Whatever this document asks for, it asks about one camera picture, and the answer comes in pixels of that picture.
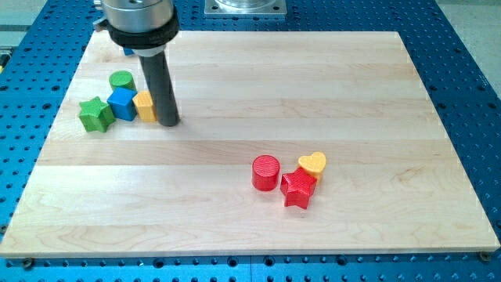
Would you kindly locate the black white tool mount collar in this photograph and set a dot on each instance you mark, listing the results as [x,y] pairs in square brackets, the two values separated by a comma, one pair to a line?
[146,40]

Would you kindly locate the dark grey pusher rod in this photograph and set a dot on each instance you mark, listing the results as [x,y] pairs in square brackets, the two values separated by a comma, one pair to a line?
[158,80]

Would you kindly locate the small blue block behind rod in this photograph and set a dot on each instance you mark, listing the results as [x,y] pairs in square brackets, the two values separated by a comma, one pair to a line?
[128,52]

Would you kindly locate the green cylinder block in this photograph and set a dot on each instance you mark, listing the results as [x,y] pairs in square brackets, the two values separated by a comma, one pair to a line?
[122,79]

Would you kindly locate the yellow pentagon block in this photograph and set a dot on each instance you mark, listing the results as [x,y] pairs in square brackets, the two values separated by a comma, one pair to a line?
[144,106]

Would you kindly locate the blue cube block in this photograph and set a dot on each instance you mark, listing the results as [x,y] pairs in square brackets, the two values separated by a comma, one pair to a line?
[121,103]

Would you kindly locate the green star block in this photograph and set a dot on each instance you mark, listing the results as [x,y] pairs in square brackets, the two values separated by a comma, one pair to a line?
[96,115]

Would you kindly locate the blue perforated metal table plate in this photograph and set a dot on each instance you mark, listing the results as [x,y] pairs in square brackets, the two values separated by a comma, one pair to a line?
[41,68]

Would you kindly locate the red cylinder block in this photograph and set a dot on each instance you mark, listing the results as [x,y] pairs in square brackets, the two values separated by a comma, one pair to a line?
[265,173]

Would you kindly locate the light wooden board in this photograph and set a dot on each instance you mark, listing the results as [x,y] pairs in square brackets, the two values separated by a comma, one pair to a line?
[392,183]

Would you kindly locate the red star block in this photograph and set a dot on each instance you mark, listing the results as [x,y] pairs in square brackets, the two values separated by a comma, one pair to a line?
[297,188]

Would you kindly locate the yellow heart block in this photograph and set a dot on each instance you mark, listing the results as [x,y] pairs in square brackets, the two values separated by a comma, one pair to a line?
[314,164]

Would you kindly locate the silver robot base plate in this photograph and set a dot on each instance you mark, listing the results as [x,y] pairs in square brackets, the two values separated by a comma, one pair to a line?
[245,7]

